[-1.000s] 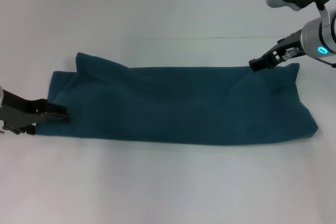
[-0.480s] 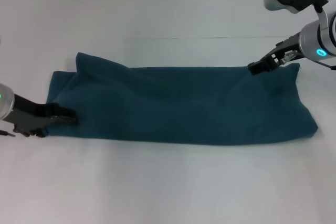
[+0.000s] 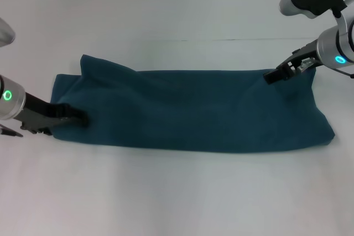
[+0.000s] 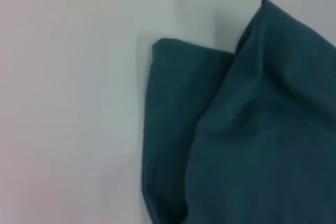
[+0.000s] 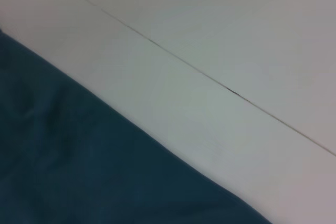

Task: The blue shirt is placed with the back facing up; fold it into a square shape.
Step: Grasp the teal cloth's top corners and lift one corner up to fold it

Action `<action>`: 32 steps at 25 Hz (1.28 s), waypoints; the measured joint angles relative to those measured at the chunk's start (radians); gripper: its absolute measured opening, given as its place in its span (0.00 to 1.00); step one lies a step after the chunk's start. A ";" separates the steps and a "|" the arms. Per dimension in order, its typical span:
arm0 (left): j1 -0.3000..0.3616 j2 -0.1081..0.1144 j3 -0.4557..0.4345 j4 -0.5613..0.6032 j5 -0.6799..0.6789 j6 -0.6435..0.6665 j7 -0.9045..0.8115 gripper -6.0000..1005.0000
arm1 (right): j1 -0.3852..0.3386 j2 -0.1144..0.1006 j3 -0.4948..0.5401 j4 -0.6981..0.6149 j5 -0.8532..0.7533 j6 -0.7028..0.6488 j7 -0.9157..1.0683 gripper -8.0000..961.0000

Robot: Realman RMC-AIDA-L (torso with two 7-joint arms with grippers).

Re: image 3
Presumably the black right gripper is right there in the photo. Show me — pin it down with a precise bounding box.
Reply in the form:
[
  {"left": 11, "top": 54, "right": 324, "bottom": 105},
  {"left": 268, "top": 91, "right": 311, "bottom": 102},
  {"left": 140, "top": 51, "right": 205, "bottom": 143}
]
[{"left": 263, "top": 39, "right": 319, "bottom": 86}]

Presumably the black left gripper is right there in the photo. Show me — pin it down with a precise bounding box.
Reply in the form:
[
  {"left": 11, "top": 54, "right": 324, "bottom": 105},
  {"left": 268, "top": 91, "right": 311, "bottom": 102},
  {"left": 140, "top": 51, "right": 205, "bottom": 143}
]
[{"left": 21, "top": 92, "right": 90, "bottom": 127}]

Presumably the teal blue t-shirt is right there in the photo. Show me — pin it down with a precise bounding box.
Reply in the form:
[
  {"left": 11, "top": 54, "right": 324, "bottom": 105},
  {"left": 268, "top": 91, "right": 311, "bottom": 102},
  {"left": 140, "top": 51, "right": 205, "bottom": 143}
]
[{"left": 50, "top": 54, "right": 337, "bottom": 155}]

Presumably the right gripper cable with plug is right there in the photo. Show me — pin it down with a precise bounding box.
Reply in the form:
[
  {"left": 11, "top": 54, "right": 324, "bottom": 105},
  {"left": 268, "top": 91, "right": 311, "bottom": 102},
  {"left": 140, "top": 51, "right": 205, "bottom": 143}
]
[{"left": 297, "top": 57, "right": 354, "bottom": 80}]

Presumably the gripper cable with plug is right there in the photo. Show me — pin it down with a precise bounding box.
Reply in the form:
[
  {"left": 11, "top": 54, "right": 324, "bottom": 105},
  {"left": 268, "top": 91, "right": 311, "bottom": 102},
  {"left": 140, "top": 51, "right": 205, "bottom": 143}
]
[
  {"left": 297, "top": 57, "right": 354, "bottom": 80},
  {"left": 0, "top": 126, "right": 24, "bottom": 138}
]

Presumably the left gripper cable with plug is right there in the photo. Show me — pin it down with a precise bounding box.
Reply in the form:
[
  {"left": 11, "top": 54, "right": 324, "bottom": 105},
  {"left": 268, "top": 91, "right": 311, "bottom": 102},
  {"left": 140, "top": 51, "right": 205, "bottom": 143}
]
[{"left": 0, "top": 126, "right": 24, "bottom": 138}]

